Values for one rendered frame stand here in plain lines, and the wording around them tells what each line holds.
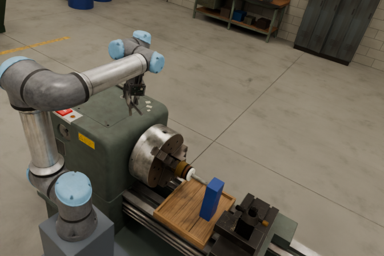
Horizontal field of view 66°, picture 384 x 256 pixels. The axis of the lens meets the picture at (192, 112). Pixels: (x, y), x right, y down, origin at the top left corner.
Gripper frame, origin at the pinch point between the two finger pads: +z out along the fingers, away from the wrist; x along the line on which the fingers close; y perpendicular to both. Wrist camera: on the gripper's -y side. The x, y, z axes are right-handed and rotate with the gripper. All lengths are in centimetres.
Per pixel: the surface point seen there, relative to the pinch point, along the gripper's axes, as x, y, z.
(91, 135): -16.7, 2.2, 15.4
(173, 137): 22.4, 6.5, 14.8
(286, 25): 481, -479, 37
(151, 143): 10.6, 9.1, 16.4
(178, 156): 27.0, 8.4, 25.8
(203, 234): 34, 40, 49
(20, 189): -59, -96, 140
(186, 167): 27.8, 18.3, 25.1
